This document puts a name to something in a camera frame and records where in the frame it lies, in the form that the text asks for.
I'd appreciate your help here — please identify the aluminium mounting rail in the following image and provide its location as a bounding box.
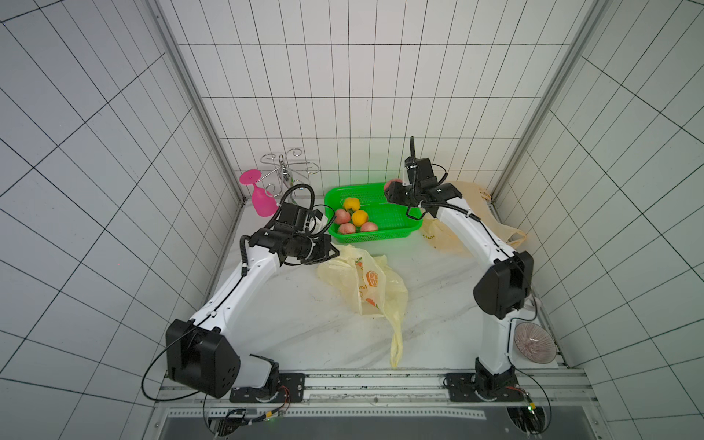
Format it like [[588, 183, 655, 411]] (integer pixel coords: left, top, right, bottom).
[[152, 368, 598, 426]]

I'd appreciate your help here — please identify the pink peach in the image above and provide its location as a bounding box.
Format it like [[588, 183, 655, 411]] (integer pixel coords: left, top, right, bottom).
[[384, 179, 403, 191], [360, 222, 379, 233], [335, 209, 351, 226], [338, 223, 357, 235]]

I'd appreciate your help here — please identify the silver metal glass rack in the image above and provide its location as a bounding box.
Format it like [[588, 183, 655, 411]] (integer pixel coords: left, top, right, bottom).
[[257, 148, 320, 198]]

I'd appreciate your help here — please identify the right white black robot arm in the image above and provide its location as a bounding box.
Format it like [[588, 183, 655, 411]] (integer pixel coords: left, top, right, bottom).
[[384, 153, 534, 402]]

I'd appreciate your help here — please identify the yellow printed plastic bag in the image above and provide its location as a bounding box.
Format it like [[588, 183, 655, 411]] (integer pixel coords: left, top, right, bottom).
[[316, 245, 409, 369]]

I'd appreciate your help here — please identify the yellow bell pepper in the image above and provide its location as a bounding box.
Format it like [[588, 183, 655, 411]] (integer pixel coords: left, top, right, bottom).
[[343, 197, 360, 214]]

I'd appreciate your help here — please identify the pink plastic wine glass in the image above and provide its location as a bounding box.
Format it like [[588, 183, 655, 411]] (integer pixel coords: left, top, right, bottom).
[[239, 170, 278, 217]]

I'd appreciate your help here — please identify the green plastic basket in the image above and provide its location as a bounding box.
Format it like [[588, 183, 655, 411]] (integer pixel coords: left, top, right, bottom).
[[324, 183, 423, 244]]

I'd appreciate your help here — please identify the plain beige plastic bag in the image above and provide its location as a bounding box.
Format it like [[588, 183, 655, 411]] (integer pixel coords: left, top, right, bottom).
[[420, 180, 528, 251]]

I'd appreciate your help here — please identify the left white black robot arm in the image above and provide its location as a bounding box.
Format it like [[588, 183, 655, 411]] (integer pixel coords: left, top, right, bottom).
[[165, 203, 339, 398]]

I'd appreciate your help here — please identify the orange yellow fruit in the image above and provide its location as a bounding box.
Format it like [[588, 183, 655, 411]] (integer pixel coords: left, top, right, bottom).
[[350, 210, 369, 228]]

